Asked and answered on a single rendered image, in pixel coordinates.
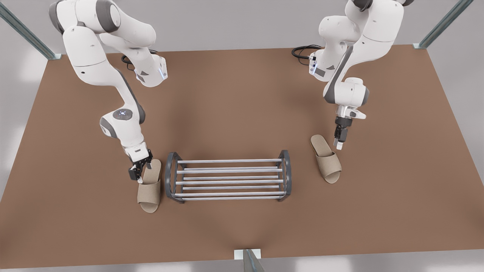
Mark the grey metal shoe rack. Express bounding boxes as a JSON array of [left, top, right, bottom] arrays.
[[164, 150, 293, 204]]

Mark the beige open-toe slipper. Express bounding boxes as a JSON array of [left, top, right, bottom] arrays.
[[137, 159, 163, 214], [310, 134, 343, 185]]

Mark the black cable loop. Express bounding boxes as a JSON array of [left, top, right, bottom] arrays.
[[121, 49, 159, 73], [292, 45, 324, 67]]

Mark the silver frame post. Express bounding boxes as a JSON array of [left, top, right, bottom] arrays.
[[0, 2, 62, 60], [413, 0, 475, 50], [234, 249, 266, 272]]

